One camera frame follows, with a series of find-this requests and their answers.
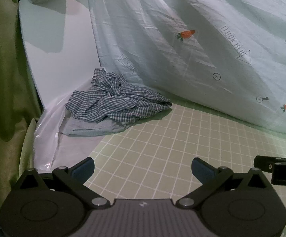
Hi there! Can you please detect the white bed board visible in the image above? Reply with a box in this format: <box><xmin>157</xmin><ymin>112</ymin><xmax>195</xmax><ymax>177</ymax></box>
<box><xmin>18</xmin><ymin>0</ymin><xmax>100</xmax><ymax>110</ymax></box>

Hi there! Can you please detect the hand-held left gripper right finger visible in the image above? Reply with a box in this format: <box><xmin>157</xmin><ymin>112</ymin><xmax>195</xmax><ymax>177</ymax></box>
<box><xmin>175</xmin><ymin>157</ymin><xmax>272</xmax><ymax>209</ymax></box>

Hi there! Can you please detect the green curtain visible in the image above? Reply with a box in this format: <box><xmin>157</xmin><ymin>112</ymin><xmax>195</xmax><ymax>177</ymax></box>
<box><xmin>0</xmin><ymin>0</ymin><xmax>45</xmax><ymax>218</ymax></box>

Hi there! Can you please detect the blue checked shirt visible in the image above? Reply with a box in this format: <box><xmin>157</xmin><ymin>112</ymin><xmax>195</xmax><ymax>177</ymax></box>
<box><xmin>64</xmin><ymin>68</ymin><xmax>173</xmax><ymax>124</ymax></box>

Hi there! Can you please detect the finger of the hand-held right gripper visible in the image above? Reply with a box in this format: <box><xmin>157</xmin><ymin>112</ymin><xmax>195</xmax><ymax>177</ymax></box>
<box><xmin>254</xmin><ymin>155</ymin><xmax>286</xmax><ymax>173</ymax></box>

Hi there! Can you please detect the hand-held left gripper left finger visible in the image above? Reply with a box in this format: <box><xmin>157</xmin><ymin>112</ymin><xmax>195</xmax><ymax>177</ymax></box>
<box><xmin>15</xmin><ymin>157</ymin><xmax>111</xmax><ymax>209</ymax></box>

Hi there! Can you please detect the clear plastic film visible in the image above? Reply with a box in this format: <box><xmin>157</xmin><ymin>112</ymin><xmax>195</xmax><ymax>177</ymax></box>
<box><xmin>22</xmin><ymin>99</ymin><xmax>68</xmax><ymax>177</ymax></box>

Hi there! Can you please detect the grey garment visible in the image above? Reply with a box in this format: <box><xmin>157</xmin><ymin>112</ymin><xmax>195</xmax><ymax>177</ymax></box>
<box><xmin>60</xmin><ymin>117</ymin><xmax>136</xmax><ymax>138</ymax></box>

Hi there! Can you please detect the carrot print blanket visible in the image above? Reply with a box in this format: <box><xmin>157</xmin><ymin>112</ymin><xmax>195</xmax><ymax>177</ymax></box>
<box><xmin>87</xmin><ymin>0</ymin><xmax>286</xmax><ymax>136</ymax></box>

